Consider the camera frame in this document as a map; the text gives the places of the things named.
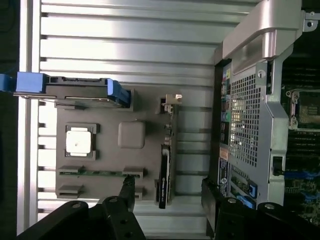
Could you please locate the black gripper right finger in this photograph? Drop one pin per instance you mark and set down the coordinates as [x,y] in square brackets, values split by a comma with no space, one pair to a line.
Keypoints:
[225,220]

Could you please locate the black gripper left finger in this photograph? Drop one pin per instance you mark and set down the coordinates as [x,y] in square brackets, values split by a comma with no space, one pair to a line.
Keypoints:
[125,200]

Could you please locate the green RAM stick on rack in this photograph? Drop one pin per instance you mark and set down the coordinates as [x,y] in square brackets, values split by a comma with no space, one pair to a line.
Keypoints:
[100,173]

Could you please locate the grey plastic parts rack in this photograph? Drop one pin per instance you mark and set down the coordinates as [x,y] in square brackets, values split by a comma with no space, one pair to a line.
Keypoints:
[112,160]

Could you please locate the silver CPU chip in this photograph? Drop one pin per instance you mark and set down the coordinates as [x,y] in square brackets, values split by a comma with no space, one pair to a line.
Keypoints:
[78,141]

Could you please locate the green motherboard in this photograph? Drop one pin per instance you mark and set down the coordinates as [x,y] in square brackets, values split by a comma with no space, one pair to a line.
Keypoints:
[305,160]

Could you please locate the open black PC case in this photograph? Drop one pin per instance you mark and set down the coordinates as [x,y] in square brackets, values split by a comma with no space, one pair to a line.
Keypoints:
[250,100]

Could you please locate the hard disk in blue caddy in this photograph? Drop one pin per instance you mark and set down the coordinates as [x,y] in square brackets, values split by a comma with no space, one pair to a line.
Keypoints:
[75,87]

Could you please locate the CPU socket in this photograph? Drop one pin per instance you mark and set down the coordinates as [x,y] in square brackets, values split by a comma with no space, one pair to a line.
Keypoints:
[307,110]

